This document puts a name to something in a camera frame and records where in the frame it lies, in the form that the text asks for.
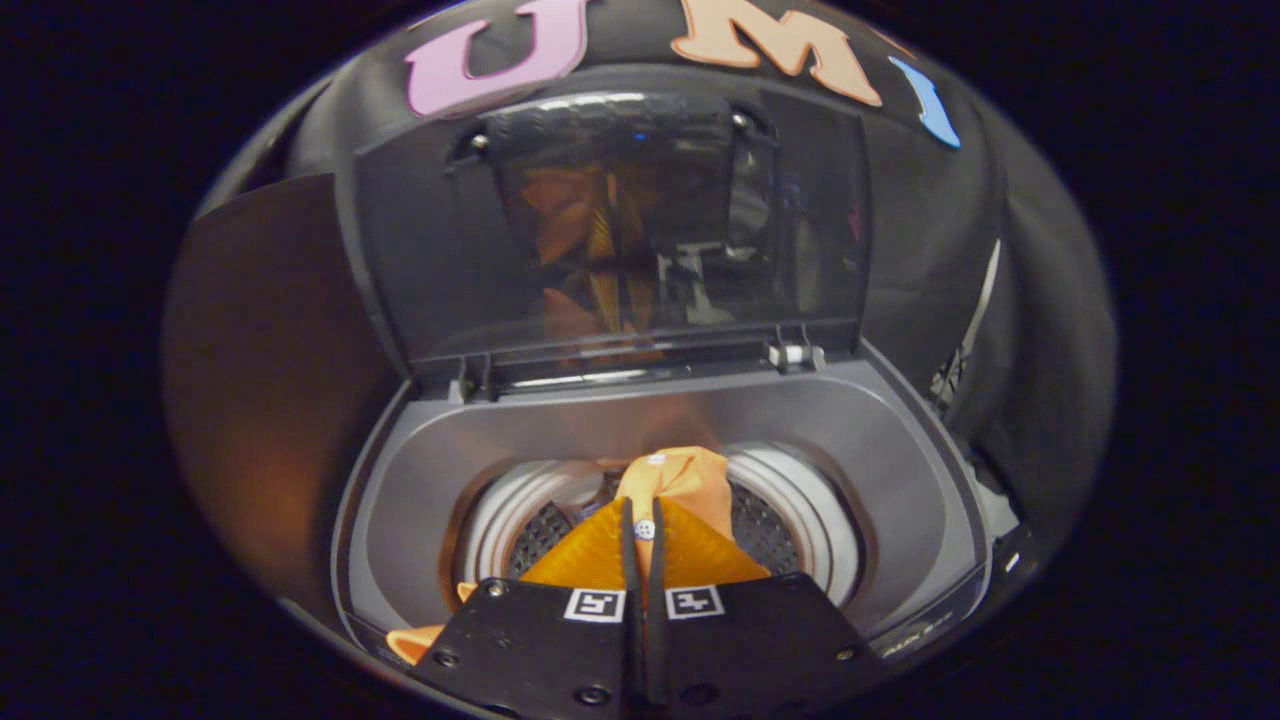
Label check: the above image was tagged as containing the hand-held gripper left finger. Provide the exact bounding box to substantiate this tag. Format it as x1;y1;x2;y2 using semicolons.
410;497;646;716

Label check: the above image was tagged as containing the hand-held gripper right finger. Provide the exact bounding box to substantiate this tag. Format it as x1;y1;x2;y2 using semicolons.
645;497;881;716

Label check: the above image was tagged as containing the orange clothes garment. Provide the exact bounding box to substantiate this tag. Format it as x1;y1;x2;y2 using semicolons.
385;447;736;666

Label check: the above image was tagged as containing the grey washing machine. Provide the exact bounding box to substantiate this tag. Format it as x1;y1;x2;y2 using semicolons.
330;345;1001;681

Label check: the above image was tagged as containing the dark glass washing machine lid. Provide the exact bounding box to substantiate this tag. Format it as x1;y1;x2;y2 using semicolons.
350;88;871;401

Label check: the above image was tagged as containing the black light stand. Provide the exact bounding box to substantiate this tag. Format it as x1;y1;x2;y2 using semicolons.
930;240;1001;401

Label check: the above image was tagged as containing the grey cabinet with dark top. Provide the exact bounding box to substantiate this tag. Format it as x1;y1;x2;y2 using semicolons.
160;175;411;621

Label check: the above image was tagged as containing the black backdrop cloth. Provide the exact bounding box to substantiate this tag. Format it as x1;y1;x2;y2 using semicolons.
200;0;1119;521

